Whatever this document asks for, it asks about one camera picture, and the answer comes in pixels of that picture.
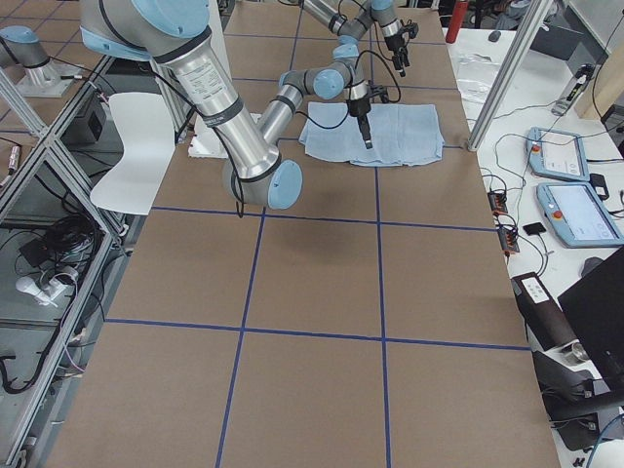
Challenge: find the white plastic chair seat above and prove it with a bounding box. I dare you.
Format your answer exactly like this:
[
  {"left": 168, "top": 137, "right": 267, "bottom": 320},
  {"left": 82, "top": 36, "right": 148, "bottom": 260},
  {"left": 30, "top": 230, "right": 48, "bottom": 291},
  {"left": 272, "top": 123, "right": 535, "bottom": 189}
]
[{"left": 90, "top": 92, "right": 176, "bottom": 215}]

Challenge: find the blue teach pendant far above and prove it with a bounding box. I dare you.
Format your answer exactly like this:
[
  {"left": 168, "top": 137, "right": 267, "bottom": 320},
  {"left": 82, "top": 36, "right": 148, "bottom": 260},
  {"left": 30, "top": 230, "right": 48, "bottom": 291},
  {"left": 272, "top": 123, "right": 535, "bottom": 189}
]
[{"left": 526, "top": 127, "right": 590, "bottom": 182}]

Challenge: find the black monitor on arm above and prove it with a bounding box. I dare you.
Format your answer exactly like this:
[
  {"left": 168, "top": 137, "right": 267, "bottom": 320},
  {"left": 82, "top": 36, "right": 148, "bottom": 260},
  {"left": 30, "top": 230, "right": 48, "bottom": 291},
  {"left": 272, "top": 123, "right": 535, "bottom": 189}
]
[{"left": 559, "top": 249, "right": 623, "bottom": 389}]

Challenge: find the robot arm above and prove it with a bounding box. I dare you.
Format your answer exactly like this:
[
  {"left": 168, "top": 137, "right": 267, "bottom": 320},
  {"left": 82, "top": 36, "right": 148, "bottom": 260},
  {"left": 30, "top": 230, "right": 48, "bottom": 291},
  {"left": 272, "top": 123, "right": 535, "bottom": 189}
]
[
  {"left": 80, "top": 1, "right": 371, "bottom": 210},
  {"left": 287, "top": 0, "right": 418, "bottom": 77}
]

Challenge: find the grey computer mouse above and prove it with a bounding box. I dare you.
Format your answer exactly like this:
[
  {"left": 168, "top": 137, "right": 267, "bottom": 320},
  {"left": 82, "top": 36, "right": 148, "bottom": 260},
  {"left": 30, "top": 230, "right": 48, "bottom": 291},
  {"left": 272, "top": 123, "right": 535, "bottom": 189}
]
[{"left": 487, "top": 30, "right": 501, "bottom": 43}]

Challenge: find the blue teach pendant near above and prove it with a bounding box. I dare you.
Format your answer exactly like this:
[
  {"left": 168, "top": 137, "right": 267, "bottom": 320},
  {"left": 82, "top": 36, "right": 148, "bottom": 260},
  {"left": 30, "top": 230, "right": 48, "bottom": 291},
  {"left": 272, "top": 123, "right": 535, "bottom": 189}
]
[{"left": 536, "top": 181, "right": 623, "bottom": 248}]

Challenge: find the clear plastic bag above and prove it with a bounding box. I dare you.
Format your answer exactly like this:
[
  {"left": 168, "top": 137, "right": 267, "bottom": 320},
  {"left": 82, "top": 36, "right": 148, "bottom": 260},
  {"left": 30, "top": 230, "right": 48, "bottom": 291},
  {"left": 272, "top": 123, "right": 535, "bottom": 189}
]
[{"left": 452, "top": 54, "right": 500, "bottom": 103}]

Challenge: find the blue teach pendant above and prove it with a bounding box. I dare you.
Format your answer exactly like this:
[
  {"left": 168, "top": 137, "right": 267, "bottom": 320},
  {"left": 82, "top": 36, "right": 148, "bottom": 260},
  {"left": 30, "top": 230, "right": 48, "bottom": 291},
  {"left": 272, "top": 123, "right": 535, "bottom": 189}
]
[
  {"left": 536, "top": 181, "right": 623, "bottom": 248},
  {"left": 526, "top": 127, "right": 590, "bottom": 182}
]

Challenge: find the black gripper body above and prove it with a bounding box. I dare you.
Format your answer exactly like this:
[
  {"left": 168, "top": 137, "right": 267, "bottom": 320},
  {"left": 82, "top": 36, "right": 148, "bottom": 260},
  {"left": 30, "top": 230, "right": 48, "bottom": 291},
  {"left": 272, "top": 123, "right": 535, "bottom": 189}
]
[
  {"left": 346, "top": 96, "right": 371, "bottom": 118},
  {"left": 382, "top": 28, "right": 408, "bottom": 56}
]

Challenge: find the aluminium frame post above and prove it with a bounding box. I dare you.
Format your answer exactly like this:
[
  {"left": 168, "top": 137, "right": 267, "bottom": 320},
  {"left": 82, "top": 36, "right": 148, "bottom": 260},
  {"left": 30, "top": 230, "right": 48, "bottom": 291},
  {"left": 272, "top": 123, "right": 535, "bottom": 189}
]
[{"left": 467, "top": 0, "right": 552, "bottom": 152}]

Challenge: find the brown paper table mat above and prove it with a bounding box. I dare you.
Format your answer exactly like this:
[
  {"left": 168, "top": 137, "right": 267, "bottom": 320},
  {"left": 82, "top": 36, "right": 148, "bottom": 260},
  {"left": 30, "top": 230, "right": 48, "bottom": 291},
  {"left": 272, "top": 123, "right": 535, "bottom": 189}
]
[{"left": 46, "top": 9, "right": 559, "bottom": 467}]

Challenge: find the light blue striped shirt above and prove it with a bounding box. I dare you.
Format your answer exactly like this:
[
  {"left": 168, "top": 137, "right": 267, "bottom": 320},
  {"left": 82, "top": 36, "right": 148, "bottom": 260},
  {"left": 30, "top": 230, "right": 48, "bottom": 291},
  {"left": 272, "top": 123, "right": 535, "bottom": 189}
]
[{"left": 299, "top": 102, "right": 445, "bottom": 167}]

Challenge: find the red cylindrical bottle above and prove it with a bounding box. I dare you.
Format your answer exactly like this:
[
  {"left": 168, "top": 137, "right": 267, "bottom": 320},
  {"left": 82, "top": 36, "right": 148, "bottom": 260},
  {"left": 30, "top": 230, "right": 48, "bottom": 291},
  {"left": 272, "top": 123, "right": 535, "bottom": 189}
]
[{"left": 446, "top": 0, "right": 469, "bottom": 44}]

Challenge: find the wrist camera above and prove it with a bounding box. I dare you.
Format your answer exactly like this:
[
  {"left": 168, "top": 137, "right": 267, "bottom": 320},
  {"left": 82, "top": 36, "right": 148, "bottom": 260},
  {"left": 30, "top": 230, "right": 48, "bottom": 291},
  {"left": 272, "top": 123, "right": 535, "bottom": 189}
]
[
  {"left": 368, "top": 83, "right": 390, "bottom": 103},
  {"left": 400, "top": 19, "right": 419, "bottom": 40}
]

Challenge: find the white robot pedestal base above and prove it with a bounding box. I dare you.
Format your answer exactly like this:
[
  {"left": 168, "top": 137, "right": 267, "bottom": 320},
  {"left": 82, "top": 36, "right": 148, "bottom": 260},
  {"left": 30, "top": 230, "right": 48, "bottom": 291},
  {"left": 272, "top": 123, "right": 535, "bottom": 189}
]
[{"left": 188, "top": 117, "right": 227, "bottom": 159}]

